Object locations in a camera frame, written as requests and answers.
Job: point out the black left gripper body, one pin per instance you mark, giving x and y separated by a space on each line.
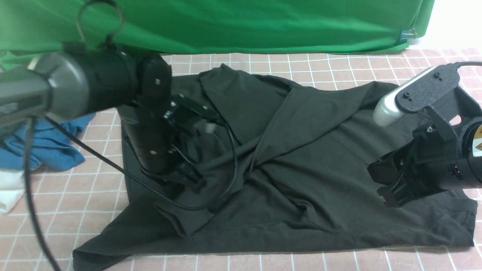
163 165

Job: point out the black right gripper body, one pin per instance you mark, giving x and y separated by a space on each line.
426 166

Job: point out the dark gray long-sleeve top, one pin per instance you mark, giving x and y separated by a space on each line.
302 182

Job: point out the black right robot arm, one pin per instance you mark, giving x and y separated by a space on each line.
472 153

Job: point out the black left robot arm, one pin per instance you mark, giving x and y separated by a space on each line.
74 83

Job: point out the pink checkered tablecloth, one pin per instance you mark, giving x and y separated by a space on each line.
75 205

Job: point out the blue garment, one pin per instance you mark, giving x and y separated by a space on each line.
50 147

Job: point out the blue binder clip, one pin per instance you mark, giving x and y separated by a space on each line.
408 35

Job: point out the white garment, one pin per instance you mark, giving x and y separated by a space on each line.
11 189

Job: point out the green backdrop cloth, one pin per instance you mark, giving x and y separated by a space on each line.
31 27

